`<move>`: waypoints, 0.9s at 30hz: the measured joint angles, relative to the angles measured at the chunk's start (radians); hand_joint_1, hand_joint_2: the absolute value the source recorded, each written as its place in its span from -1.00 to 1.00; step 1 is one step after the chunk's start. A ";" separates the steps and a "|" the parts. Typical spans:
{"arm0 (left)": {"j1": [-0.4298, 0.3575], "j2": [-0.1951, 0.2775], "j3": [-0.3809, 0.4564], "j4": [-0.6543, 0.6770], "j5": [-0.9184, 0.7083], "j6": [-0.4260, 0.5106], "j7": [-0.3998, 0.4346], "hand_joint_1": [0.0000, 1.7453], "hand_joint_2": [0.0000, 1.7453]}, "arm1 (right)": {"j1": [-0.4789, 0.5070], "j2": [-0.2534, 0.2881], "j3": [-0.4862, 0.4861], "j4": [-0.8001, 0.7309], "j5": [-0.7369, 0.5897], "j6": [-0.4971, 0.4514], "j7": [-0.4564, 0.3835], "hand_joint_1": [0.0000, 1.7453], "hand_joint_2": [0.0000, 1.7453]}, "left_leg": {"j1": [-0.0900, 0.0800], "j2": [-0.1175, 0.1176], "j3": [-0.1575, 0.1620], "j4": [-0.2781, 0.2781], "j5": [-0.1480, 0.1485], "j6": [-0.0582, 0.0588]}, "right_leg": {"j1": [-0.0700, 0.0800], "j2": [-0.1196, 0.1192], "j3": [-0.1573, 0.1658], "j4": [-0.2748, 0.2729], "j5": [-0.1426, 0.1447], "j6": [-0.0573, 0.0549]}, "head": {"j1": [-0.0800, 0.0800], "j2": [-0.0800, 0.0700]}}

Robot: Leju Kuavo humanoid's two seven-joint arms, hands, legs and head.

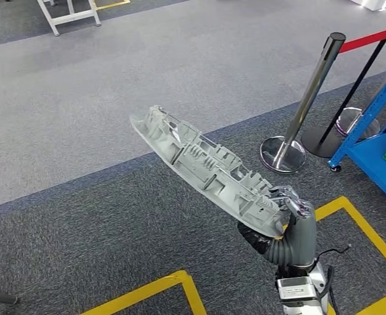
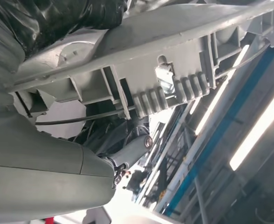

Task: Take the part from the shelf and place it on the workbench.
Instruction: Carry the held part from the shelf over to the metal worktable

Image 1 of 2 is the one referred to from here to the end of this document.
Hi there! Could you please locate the blue metal shelf rack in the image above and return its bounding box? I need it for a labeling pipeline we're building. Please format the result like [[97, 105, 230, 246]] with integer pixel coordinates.
[[327, 60, 386, 211]]

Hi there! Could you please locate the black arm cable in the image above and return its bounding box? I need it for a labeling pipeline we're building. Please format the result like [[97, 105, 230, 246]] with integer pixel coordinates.
[[316, 244, 352, 315]]

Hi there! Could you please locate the white lit display block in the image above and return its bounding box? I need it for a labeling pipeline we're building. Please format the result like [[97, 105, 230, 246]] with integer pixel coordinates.
[[350, 0, 386, 12]]

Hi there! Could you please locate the black stanchion post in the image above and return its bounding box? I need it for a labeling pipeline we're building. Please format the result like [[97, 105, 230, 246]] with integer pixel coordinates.
[[301, 4, 386, 159]]

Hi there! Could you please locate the yellow tape square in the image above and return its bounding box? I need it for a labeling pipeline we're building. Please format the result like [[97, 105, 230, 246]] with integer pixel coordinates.
[[92, 0, 131, 11], [80, 270, 207, 315]]

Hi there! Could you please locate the red barrier belt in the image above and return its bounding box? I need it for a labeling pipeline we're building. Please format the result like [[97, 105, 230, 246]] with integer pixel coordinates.
[[339, 24, 386, 54]]

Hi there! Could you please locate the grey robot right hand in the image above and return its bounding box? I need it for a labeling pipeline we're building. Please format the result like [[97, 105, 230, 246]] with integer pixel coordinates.
[[268, 185, 317, 268]]

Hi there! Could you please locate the white frame table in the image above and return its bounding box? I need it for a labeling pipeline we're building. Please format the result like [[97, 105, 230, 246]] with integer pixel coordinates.
[[37, 0, 101, 37]]

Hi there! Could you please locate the silver plastic wheel cover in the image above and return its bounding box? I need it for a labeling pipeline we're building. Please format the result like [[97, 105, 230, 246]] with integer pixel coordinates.
[[129, 105, 290, 239]]

